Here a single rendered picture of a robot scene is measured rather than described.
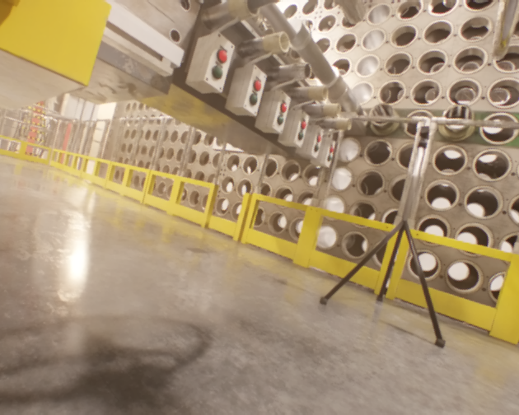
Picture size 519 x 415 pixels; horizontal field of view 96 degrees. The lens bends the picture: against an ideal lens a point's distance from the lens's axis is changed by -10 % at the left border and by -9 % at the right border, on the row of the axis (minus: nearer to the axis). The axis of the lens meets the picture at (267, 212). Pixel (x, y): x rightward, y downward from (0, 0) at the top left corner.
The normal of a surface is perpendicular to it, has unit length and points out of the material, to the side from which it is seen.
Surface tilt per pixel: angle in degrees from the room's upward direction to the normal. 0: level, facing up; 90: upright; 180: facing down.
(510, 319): 90
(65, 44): 90
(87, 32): 90
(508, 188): 90
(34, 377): 0
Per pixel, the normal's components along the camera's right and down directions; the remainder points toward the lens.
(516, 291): -0.56, -0.12
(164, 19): 0.79, 0.22
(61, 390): 0.25, -0.97
